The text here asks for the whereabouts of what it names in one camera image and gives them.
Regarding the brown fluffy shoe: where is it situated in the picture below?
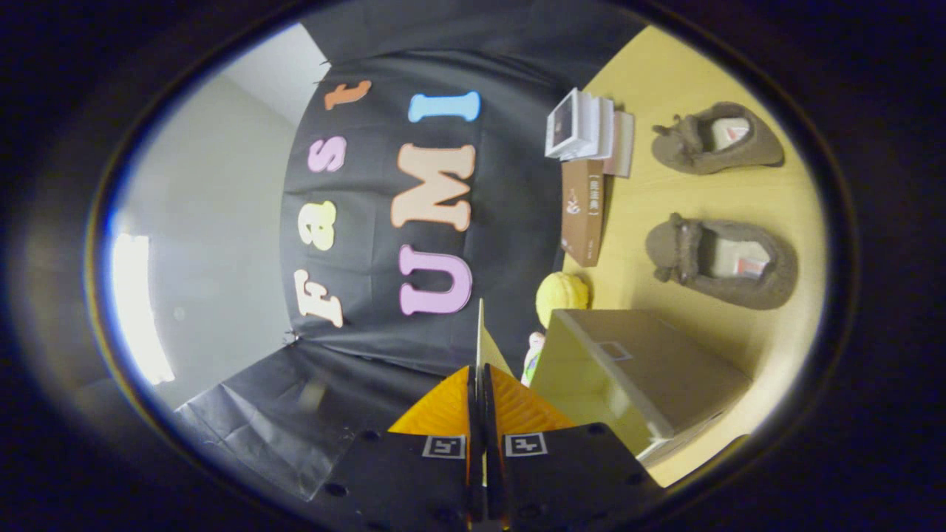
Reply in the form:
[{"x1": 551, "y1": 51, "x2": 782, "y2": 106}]
[
  {"x1": 650, "y1": 101, "x2": 786, "y2": 176},
  {"x1": 644, "y1": 213, "x2": 799, "y2": 311}
]

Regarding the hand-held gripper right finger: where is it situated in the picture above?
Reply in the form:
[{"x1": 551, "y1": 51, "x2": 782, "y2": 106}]
[{"x1": 484, "y1": 364, "x2": 662, "y2": 532}]

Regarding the brown book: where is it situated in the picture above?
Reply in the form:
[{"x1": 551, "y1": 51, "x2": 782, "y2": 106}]
[{"x1": 559, "y1": 157, "x2": 605, "y2": 268}]

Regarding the beige fabric storage box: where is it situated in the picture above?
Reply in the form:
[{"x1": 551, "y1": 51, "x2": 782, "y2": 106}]
[{"x1": 475, "y1": 298, "x2": 753, "y2": 468}]

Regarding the white portrait cover book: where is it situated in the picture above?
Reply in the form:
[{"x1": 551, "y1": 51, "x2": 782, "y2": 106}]
[{"x1": 545, "y1": 87, "x2": 601, "y2": 161}]

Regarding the round yellow plush toy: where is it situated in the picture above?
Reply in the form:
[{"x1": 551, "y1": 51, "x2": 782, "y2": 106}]
[{"x1": 535, "y1": 271, "x2": 591, "y2": 330}]

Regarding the black backdrop cloth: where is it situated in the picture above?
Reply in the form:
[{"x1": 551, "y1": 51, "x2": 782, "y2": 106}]
[{"x1": 174, "y1": 0, "x2": 651, "y2": 503}]

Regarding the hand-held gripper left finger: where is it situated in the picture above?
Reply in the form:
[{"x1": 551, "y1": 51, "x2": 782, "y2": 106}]
[{"x1": 307, "y1": 364, "x2": 481, "y2": 532}]

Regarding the pink and green plush toy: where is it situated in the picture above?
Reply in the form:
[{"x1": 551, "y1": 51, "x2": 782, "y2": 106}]
[{"x1": 521, "y1": 331, "x2": 548, "y2": 387}]

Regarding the pink covered book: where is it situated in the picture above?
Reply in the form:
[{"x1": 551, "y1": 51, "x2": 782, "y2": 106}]
[{"x1": 602, "y1": 111, "x2": 636, "y2": 179}]

